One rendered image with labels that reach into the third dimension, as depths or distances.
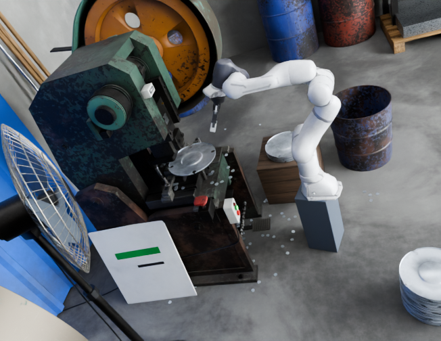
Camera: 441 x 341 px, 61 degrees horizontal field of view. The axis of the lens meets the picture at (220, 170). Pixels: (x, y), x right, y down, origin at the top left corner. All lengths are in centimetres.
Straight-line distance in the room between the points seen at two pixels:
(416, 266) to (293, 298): 69
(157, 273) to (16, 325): 174
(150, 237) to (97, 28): 122
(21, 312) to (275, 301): 174
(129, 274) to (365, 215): 156
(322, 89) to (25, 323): 139
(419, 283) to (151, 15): 190
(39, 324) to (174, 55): 174
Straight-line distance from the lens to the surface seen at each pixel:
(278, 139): 274
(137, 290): 263
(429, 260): 213
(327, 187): 209
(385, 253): 243
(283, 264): 246
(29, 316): 80
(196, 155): 217
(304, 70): 175
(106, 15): 231
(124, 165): 209
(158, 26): 222
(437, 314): 212
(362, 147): 276
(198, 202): 190
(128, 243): 238
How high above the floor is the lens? 196
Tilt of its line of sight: 36 degrees down
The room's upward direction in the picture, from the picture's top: 24 degrees counter-clockwise
